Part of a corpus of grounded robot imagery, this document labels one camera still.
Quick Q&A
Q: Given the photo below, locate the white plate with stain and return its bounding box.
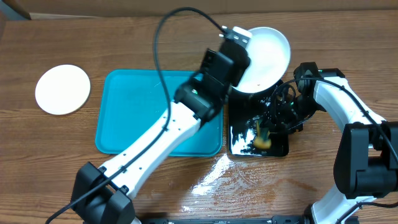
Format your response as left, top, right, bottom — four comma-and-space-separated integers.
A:
35, 64, 91, 115

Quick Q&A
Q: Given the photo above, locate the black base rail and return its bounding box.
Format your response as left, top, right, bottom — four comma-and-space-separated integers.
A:
141, 215, 313, 224

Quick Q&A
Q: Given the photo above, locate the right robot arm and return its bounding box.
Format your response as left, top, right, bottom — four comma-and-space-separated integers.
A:
269, 62, 397, 223

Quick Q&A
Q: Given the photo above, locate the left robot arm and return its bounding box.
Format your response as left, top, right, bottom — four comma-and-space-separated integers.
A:
67, 39, 251, 224

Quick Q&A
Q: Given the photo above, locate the black rectangular tray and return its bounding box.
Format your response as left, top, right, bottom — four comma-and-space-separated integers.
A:
228, 80, 289, 157

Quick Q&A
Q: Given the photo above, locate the teal plastic tray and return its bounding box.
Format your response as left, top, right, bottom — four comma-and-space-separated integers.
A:
95, 69, 223, 157

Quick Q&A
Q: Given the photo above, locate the yellow green sponge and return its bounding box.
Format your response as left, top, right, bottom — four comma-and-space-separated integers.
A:
253, 119, 272, 150

